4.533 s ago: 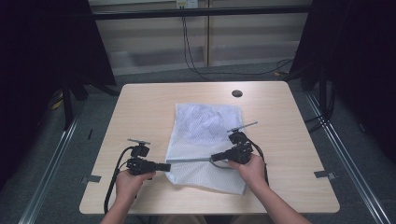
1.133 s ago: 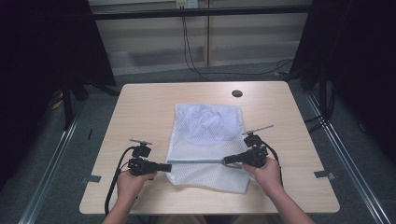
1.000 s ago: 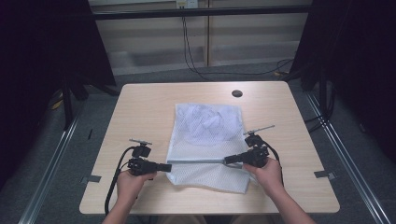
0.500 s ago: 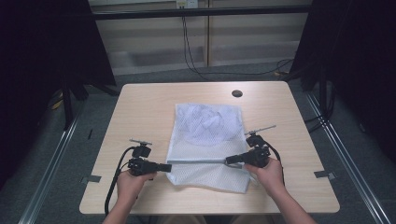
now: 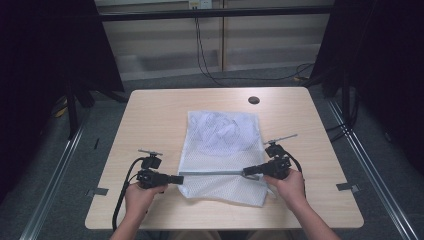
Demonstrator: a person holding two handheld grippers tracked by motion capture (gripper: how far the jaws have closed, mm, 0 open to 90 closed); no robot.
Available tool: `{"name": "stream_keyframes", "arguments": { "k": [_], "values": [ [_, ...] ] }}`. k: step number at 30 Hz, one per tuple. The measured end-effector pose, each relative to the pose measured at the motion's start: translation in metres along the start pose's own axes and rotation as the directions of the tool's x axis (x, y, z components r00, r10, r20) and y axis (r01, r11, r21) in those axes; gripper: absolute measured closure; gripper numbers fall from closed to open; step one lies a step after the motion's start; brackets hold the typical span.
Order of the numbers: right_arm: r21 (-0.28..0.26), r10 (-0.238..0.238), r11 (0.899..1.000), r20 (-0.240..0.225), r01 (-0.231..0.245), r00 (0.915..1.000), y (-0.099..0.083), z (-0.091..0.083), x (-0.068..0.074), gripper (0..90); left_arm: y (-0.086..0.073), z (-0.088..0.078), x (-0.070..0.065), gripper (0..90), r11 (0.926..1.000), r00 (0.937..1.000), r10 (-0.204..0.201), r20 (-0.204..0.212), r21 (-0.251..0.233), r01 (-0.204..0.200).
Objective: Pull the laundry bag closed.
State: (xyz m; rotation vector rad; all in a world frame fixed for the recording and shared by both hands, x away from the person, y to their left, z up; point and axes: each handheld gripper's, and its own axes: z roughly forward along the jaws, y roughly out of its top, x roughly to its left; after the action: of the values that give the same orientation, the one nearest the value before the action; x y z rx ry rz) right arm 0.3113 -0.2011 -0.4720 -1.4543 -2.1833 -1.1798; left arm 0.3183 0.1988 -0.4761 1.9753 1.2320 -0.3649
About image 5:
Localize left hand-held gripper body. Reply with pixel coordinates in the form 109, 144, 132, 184
136, 149, 169, 190

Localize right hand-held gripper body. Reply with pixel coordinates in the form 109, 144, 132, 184
262, 134, 298, 180

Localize white mesh laundry bag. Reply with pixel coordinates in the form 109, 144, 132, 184
177, 110, 277, 208

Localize person's left hand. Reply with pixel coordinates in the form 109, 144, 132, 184
124, 182, 169, 218

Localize person's right hand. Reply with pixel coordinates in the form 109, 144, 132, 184
263, 168, 306, 211

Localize white crumpled garment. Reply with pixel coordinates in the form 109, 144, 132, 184
194, 113, 252, 151

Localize grey tape strip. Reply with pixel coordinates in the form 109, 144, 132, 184
335, 182, 360, 194
85, 187, 110, 198

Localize person's left leg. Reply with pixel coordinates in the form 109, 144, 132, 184
171, 230, 225, 240

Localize person's leg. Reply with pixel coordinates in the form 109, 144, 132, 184
171, 230, 225, 240
249, 229, 298, 240

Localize person's right leg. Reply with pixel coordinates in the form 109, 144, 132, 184
249, 229, 298, 240

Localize black metal stand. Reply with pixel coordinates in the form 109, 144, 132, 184
64, 78, 128, 141
303, 66, 360, 134

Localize yellow floor object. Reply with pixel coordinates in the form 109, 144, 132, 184
54, 96, 68, 118

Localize black curtain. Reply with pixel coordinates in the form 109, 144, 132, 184
311, 0, 424, 175
0, 0, 125, 205

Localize black horizontal bar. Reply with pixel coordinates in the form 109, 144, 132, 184
99, 5, 334, 23

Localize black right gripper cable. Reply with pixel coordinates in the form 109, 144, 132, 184
283, 150, 307, 198

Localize black floor cables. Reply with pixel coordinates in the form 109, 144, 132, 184
325, 89, 360, 144

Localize aluminium floor rail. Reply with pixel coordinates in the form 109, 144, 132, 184
19, 113, 88, 240
326, 98, 420, 240

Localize black hanging cables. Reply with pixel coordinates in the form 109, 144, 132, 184
194, 16, 315, 88

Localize white wall socket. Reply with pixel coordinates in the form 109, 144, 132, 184
188, 0, 213, 10

